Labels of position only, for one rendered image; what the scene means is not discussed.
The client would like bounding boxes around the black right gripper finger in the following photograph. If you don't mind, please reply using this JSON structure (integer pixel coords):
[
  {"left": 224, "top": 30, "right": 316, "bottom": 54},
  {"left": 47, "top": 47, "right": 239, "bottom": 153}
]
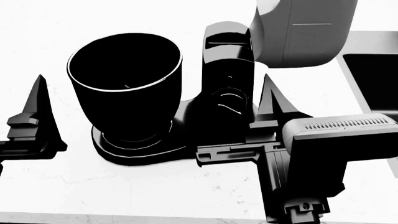
[{"left": 245, "top": 73, "right": 313, "bottom": 144}]

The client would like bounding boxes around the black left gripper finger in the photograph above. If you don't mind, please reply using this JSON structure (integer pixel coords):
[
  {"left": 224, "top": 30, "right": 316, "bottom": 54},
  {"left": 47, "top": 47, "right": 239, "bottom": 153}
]
[{"left": 6, "top": 74, "right": 68, "bottom": 153}]

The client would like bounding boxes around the grey stand mixer head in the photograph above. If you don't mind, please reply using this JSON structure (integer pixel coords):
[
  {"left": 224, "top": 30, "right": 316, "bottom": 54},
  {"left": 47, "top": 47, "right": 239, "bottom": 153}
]
[{"left": 249, "top": 0, "right": 359, "bottom": 69}]

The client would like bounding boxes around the black blender jar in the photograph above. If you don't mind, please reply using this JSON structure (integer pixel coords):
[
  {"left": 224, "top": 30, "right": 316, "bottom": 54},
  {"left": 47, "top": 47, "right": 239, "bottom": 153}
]
[{"left": 66, "top": 32, "right": 184, "bottom": 144}]

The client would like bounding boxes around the dark kitchen sink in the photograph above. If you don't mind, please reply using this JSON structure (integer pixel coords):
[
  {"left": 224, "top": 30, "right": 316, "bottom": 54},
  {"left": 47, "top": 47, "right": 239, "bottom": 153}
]
[{"left": 335, "top": 30, "right": 398, "bottom": 166}]

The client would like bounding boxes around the grey vented camera box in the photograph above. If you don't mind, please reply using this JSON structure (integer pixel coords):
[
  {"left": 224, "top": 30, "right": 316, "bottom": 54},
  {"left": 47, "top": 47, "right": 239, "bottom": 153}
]
[{"left": 282, "top": 112, "right": 398, "bottom": 187}]

